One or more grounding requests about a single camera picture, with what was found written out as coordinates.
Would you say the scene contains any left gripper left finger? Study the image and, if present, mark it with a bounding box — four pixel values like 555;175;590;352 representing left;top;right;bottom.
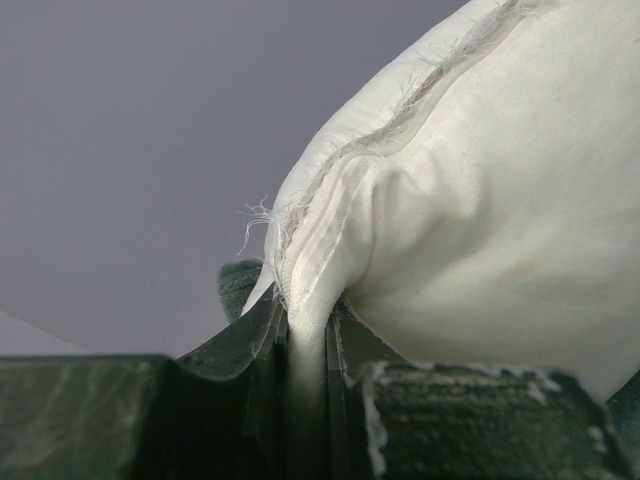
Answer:
1;294;287;479

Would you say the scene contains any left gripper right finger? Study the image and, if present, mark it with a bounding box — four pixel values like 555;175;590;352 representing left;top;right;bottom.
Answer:
326;304;637;479

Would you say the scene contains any white pillow insert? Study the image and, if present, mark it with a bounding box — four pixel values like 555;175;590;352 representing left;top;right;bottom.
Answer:
238;0;640;406

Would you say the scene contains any zebra and grey pillowcase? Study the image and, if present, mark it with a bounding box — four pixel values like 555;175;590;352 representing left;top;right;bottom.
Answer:
216;259;262;324

